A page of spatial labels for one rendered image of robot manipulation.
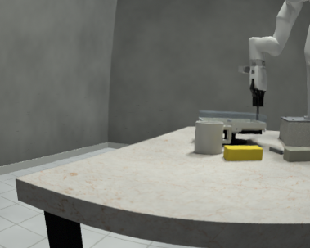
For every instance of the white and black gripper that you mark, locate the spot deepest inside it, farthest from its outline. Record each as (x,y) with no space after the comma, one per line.
(258,83)

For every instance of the white mug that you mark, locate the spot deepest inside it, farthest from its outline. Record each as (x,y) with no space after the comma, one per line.
(208,137)

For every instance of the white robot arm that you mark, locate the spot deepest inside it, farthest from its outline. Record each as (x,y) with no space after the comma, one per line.
(284,22)

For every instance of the yellow rectangular block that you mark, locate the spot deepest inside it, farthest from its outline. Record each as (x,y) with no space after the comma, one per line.
(238,153)

